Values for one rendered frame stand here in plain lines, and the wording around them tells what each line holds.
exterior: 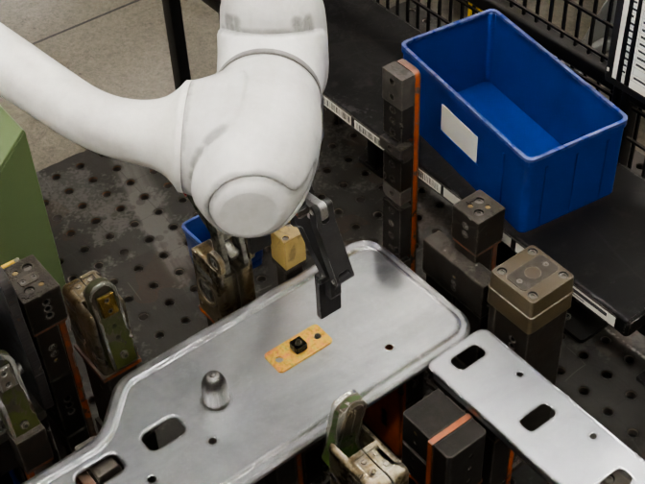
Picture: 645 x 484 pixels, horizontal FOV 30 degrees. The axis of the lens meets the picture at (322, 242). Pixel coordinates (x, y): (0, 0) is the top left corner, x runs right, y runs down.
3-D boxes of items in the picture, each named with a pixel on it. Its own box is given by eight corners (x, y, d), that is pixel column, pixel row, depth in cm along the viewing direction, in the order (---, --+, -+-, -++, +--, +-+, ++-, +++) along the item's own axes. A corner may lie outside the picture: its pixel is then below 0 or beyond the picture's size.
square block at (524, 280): (510, 474, 173) (533, 305, 147) (471, 439, 177) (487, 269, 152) (550, 445, 176) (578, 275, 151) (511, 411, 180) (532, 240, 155)
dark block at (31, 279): (83, 502, 172) (22, 303, 142) (59, 470, 176) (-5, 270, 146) (114, 483, 174) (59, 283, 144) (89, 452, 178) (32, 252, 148)
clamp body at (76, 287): (128, 507, 171) (82, 335, 145) (86, 455, 178) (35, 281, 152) (181, 472, 175) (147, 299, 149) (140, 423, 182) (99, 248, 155)
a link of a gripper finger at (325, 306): (335, 261, 134) (340, 265, 134) (337, 303, 139) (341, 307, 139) (314, 274, 133) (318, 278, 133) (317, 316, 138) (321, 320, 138)
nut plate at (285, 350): (280, 375, 149) (279, 368, 148) (262, 356, 151) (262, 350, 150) (334, 341, 152) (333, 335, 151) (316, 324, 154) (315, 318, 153)
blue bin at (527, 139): (520, 236, 160) (529, 162, 151) (397, 114, 179) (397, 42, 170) (617, 192, 165) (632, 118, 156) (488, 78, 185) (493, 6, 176)
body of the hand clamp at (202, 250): (239, 437, 179) (216, 274, 154) (213, 409, 183) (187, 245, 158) (272, 417, 181) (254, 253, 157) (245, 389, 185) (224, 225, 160)
